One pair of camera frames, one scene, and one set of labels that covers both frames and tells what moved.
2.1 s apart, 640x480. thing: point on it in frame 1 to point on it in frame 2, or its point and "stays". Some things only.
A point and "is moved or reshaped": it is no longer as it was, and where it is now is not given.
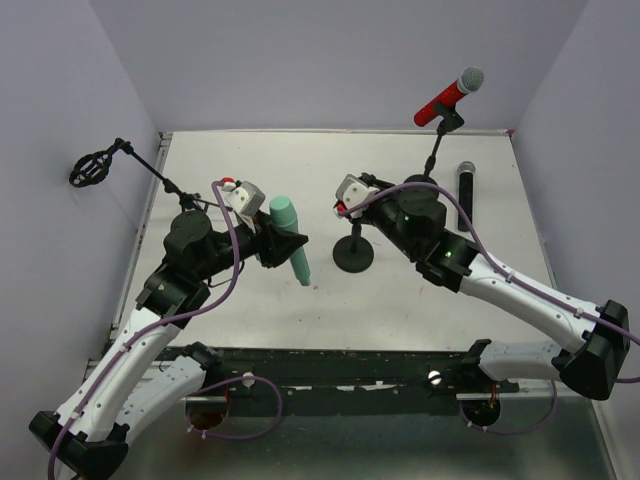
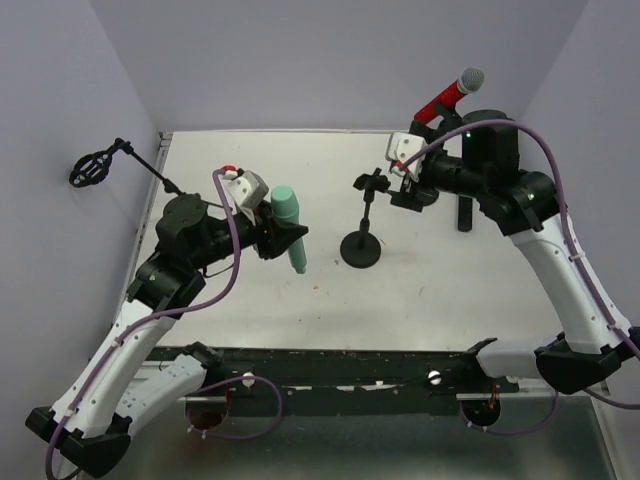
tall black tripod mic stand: x=90 y=170 stays
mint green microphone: x=284 y=213 is moved or reshaped
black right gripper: x=375 y=208 to x=417 y=185
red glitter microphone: x=469 y=81 stays
